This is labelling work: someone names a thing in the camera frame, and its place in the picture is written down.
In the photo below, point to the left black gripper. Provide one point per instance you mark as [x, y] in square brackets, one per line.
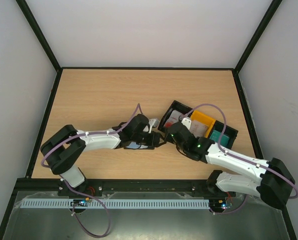
[154, 140]

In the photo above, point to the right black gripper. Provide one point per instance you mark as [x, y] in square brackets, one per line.
[172, 130]

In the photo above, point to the right controller board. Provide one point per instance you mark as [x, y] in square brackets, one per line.
[221, 205]

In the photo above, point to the black frame post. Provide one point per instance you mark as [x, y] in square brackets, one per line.
[29, 16]
[266, 19]

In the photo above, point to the black frame post left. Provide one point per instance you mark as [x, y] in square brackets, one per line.
[29, 16]

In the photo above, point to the red striped card in tray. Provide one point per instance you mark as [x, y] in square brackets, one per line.
[173, 118]

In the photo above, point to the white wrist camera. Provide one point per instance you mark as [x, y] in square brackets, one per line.
[152, 123]
[187, 122]

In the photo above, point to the left controller board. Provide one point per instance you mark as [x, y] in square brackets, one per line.
[79, 205]

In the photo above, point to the red patterned white card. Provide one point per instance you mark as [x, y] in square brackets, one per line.
[198, 129]

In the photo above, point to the controller board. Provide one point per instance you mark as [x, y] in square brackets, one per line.
[79, 205]
[221, 205]

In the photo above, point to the black card holder wallet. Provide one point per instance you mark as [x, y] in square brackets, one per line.
[132, 145]

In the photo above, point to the yellow tray middle compartment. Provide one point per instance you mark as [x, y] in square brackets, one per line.
[205, 119]

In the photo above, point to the black frame post right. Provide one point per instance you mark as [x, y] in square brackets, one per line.
[266, 19]

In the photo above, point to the light blue slotted cable duct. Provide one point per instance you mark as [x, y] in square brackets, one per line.
[188, 204]

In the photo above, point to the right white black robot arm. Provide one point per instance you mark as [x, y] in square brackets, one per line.
[269, 180]

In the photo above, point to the black tray left compartment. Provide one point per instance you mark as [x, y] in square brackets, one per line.
[176, 105]

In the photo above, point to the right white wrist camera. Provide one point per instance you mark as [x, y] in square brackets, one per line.
[187, 122]

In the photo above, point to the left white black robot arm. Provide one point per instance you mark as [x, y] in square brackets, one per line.
[63, 149]

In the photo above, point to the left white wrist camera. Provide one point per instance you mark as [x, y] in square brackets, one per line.
[152, 123]

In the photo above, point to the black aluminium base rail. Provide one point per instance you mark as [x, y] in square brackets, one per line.
[99, 187]

